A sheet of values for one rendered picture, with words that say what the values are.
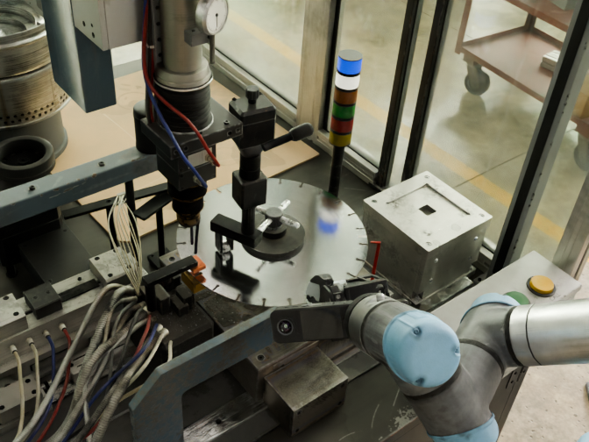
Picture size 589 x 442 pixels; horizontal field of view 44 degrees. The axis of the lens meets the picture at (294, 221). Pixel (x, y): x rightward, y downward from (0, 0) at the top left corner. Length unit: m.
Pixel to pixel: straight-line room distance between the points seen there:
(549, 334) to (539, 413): 1.46
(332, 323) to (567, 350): 0.28
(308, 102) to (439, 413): 1.12
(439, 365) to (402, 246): 0.62
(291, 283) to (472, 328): 0.35
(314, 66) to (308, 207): 0.53
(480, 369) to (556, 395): 1.53
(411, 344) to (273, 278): 0.45
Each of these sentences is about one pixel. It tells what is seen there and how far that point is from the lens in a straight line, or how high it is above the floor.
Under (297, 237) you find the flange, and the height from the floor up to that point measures 0.96.
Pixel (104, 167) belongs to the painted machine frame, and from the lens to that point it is 1.26.
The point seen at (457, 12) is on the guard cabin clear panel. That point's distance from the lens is 1.44.
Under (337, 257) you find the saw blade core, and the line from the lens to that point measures 1.23.
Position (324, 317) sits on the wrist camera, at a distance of 0.95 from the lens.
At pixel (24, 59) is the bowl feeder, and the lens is 1.60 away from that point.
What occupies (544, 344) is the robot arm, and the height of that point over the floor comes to 1.15.
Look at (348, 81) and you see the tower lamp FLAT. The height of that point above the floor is 1.12.
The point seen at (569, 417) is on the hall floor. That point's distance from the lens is 2.38.
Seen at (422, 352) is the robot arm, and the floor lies 1.19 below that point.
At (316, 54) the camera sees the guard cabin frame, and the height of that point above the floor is 0.98.
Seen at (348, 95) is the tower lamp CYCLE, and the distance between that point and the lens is 1.39.
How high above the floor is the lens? 1.78
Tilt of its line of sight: 40 degrees down
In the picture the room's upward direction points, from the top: 5 degrees clockwise
